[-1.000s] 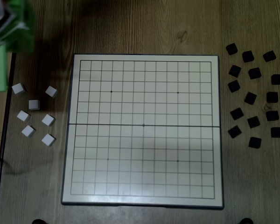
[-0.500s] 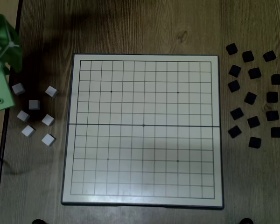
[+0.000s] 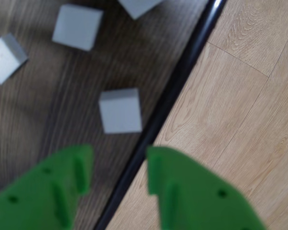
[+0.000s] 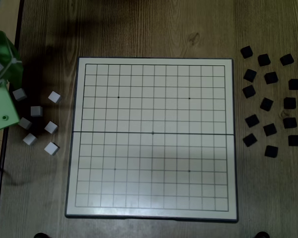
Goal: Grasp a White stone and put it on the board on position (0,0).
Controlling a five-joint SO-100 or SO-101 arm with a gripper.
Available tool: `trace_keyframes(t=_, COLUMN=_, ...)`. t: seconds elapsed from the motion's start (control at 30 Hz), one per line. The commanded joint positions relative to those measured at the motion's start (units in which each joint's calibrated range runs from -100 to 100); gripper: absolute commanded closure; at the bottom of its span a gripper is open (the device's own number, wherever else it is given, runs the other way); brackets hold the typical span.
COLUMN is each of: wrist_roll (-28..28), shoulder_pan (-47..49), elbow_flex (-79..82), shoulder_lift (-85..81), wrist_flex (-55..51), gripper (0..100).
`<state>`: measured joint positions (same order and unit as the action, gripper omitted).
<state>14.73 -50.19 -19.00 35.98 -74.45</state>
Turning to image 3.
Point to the white cube stone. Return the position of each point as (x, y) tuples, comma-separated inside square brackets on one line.
[(76, 27), (139, 7), (120, 112), (6, 58)]

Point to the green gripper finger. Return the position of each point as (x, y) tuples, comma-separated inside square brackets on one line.
[(33, 196), (196, 196)]

